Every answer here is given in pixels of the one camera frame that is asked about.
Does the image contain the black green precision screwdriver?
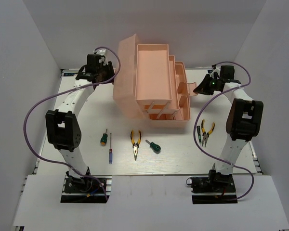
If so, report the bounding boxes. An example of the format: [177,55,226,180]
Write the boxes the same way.
[196,126,202,144]

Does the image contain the small yellow pliers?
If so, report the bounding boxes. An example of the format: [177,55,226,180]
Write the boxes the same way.
[200,119,215,147]

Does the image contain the pink plastic toolbox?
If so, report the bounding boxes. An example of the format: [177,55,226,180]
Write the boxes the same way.
[113,34,197,128]

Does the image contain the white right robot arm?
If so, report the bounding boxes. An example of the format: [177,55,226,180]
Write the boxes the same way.
[193,62,263,192]

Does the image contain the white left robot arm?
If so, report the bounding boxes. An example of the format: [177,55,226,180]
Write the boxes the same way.
[45,53,115,192]

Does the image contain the green stubby screwdriver orange cap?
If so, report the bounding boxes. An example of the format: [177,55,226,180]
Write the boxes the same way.
[100,129,108,146]

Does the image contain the large yellow needle-nose pliers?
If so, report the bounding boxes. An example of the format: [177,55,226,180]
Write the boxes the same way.
[130,130,142,161]

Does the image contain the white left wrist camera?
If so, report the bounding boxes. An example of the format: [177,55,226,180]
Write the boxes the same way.
[93,48,107,65]

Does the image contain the blue handled thin screwdriver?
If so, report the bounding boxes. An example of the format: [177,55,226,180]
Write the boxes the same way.
[108,133,113,164]

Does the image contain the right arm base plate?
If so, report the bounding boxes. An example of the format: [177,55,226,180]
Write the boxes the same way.
[186,177,238,205]

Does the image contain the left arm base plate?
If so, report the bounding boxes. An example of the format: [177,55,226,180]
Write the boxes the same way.
[60,176,112,204]

